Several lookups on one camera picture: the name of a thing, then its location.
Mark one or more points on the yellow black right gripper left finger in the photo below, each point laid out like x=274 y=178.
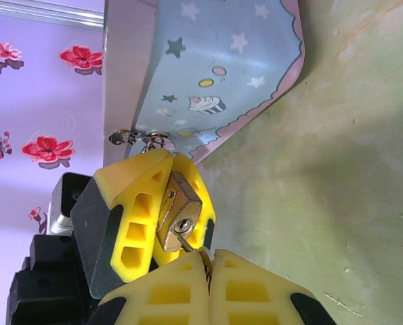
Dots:
x=167 y=298

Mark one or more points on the blue cartoon tin box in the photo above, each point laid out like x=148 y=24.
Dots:
x=221 y=50

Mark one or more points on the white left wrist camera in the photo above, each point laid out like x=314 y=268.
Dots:
x=64 y=203

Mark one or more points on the aluminium frame post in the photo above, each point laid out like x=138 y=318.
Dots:
x=35 y=15

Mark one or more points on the small metal key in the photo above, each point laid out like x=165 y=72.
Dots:
x=189 y=245

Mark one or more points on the brass padlock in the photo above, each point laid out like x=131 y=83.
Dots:
x=177 y=210

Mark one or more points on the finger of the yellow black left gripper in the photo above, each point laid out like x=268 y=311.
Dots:
x=206 y=210
x=133 y=203

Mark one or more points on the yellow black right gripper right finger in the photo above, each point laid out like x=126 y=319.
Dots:
x=255 y=298

